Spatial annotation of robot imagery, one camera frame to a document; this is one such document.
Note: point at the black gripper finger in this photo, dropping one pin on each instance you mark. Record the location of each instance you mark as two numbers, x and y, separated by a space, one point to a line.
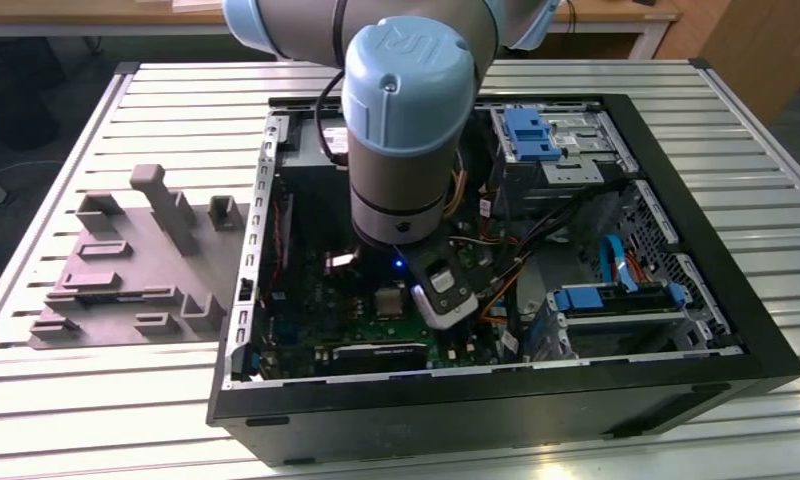
342 264

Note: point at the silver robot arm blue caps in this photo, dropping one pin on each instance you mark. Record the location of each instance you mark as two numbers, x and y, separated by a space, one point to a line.
400 150

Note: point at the CPU socket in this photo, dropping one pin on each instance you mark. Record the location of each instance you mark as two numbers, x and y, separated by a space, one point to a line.
390 321

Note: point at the green motherboard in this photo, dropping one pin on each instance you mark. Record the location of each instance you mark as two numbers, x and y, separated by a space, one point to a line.
333 325

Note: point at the grey power supply unit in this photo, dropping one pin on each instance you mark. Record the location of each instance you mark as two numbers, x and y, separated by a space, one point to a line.
306 200

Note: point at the black graphics card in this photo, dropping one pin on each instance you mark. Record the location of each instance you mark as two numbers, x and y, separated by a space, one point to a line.
380 352

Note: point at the black RAM slot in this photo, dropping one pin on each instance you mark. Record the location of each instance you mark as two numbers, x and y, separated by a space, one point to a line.
448 337

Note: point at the grey parts rack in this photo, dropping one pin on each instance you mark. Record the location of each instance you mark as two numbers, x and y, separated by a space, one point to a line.
139 250

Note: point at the hard disk in blue carrier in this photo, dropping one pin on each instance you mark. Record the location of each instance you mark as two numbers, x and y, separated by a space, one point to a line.
582 297

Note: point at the black PC case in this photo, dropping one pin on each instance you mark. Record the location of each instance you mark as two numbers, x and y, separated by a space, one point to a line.
440 415

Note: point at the silver drive cage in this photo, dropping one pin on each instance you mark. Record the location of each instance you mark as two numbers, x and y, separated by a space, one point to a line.
566 175

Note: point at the blue drive carrier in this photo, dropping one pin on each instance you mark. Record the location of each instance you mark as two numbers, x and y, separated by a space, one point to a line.
529 135

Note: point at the RAM stick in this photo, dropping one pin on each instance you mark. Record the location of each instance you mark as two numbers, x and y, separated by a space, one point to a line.
119 299

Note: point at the small white box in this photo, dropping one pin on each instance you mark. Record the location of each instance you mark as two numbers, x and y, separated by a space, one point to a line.
195 5

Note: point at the wooden cabinet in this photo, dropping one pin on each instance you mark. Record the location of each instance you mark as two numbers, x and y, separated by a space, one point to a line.
760 50

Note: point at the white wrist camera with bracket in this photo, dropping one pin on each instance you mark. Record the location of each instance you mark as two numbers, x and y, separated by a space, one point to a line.
449 310

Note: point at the silver disk bay bracket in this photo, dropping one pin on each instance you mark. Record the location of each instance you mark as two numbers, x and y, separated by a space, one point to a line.
640 320

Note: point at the wooden desk white frame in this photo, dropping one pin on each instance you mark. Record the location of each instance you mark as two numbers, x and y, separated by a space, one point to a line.
106 17

